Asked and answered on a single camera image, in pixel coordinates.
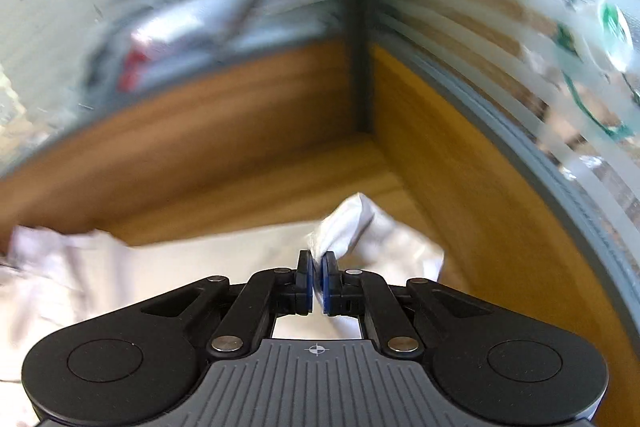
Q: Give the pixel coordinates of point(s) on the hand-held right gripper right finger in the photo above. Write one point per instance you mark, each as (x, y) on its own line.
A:
(327, 289)

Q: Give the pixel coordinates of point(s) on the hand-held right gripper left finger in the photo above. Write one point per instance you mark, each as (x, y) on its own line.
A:
(306, 287)

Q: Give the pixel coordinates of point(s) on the beige satin shirt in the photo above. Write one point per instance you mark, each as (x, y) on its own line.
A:
(390, 237)

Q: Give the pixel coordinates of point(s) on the frosted striped glass partition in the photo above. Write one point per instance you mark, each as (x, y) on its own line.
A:
(100, 7)
(475, 7)

